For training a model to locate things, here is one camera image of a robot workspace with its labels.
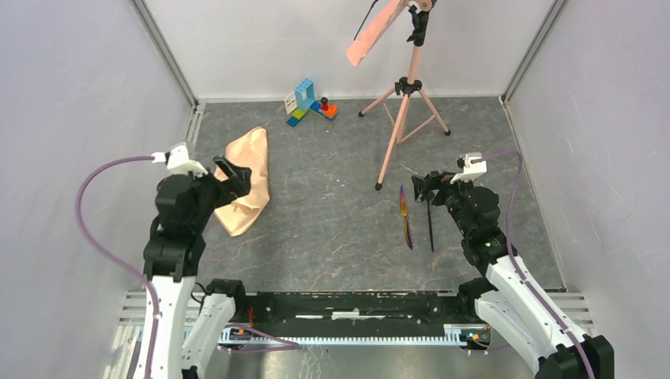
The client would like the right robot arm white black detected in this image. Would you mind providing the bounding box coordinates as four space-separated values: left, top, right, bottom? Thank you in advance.
412 171 615 378

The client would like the pink tripod stand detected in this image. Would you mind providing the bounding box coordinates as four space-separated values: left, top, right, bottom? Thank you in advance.
354 0 451 191

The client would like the pink panel on tripod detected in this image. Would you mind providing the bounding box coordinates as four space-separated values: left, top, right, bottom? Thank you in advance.
346 0 408 66

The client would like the peach cloth napkin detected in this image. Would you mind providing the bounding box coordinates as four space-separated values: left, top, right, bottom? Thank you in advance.
214 126 270 237

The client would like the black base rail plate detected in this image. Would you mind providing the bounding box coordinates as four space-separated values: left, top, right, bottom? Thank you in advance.
231 291 485 338

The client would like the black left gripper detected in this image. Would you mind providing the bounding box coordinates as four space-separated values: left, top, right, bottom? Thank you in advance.
189 154 252 229

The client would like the iridescent rainbow knife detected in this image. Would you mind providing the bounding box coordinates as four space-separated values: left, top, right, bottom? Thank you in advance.
399 185 413 250

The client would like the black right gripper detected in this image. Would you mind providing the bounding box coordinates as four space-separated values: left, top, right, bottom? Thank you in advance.
411 171 474 238

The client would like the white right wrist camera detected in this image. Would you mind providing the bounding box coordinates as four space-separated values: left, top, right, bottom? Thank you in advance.
450 152 487 184

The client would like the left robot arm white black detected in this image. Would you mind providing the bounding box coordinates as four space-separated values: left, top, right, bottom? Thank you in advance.
133 156 252 378

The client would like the black utensil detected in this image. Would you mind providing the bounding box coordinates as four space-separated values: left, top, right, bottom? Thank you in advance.
426 193 435 252

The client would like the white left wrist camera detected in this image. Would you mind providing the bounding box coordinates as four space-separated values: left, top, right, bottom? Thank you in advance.
151 142 209 178

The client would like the colourful toy brick structure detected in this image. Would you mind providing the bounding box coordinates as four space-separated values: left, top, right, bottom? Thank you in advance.
284 78 338 127

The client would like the aluminium frame rail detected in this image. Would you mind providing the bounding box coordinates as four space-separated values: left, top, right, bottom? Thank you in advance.
102 291 595 379

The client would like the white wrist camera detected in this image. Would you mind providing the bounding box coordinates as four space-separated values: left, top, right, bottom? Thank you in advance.
151 142 209 178
450 152 487 184

